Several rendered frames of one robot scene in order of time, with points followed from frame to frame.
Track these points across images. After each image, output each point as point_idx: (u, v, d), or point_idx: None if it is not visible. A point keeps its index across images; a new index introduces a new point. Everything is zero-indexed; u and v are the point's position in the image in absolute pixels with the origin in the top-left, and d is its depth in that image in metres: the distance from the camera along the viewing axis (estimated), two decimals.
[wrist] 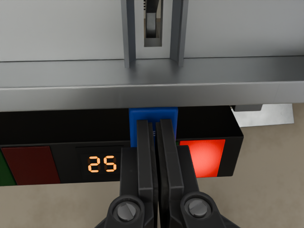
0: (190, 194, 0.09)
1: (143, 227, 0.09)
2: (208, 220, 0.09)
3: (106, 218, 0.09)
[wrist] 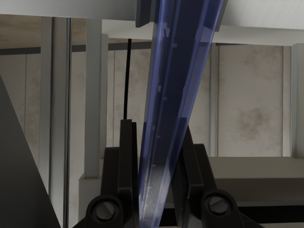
0: (211, 191, 0.10)
1: (122, 224, 0.09)
2: (227, 218, 0.09)
3: (85, 220, 0.09)
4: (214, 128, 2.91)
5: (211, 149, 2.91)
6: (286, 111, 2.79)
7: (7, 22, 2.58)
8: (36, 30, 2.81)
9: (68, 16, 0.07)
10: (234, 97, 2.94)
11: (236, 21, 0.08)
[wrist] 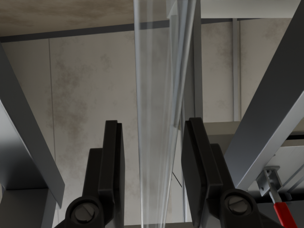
0: (232, 191, 0.10)
1: (103, 224, 0.09)
2: (246, 218, 0.09)
3: (64, 224, 0.09)
4: (237, 102, 3.02)
5: None
6: None
7: (36, 8, 2.66)
8: (62, 14, 2.89)
9: None
10: (255, 70, 3.03)
11: None
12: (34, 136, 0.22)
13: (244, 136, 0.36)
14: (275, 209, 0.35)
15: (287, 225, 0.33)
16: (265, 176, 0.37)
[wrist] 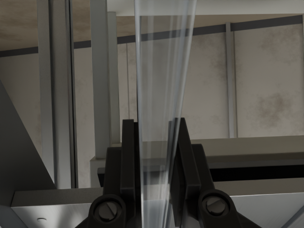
0: (208, 192, 0.10)
1: (125, 224, 0.09)
2: (225, 218, 0.09)
3: (87, 220, 0.09)
4: (233, 116, 2.81)
5: None
6: None
7: (19, 21, 2.59)
8: None
9: None
10: (252, 83, 2.83)
11: None
12: None
13: None
14: None
15: None
16: None
